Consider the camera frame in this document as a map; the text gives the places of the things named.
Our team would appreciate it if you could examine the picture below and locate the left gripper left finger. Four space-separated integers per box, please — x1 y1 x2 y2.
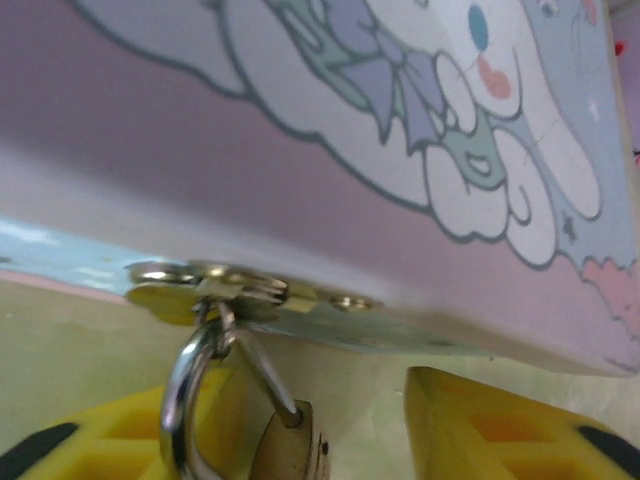
0 367 276 480

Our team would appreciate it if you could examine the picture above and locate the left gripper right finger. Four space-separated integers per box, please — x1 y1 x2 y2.
404 366 640 480

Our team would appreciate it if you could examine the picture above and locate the cartoon dog tin box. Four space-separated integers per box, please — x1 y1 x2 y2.
0 0 640 376

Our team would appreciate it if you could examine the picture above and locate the small brass padlock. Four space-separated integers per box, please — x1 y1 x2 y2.
159 304 334 480

